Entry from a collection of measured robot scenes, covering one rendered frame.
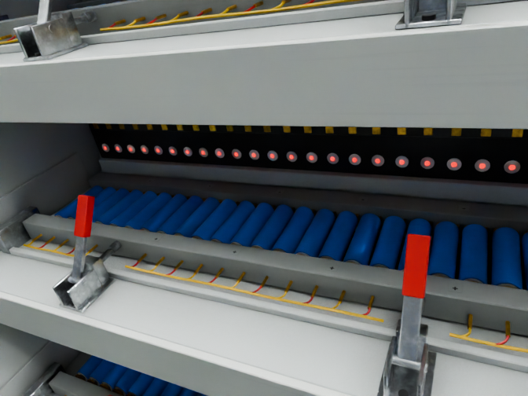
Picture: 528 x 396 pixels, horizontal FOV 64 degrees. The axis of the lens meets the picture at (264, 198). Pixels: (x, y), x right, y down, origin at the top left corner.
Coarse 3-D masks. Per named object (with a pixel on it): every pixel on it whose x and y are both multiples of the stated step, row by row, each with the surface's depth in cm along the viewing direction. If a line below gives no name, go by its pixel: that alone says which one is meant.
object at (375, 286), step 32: (32, 224) 44; (64, 224) 43; (96, 224) 42; (128, 256) 40; (160, 256) 38; (192, 256) 36; (224, 256) 34; (256, 256) 33; (288, 256) 33; (288, 288) 31; (320, 288) 31; (352, 288) 30; (384, 288) 28; (448, 288) 27; (480, 288) 27; (512, 288) 26; (448, 320) 28; (480, 320) 27; (512, 320) 26
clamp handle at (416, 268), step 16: (416, 240) 24; (416, 256) 24; (416, 272) 23; (416, 288) 23; (416, 304) 24; (416, 320) 24; (400, 336) 24; (416, 336) 23; (400, 352) 24; (416, 352) 23
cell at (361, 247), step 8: (368, 216) 36; (376, 216) 36; (360, 224) 36; (368, 224) 35; (376, 224) 36; (360, 232) 34; (368, 232) 34; (376, 232) 35; (352, 240) 34; (360, 240) 33; (368, 240) 34; (352, 248) 33; (360, 248) 33; (368, 248) 33; (352, 256) 32; (360, 256) 32; (368, 256) 33
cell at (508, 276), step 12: (504, 228) 32; (492, 240) 32; (504, 240) 31; (516, 240) 31; (492, 252) 31; (504, 252) 30; (516, 252) 30; (492, 264) 30; (504, 264) 29; (516, 264) 29; (492, 276) 29; (504, 276) 28; (516, 276) 28
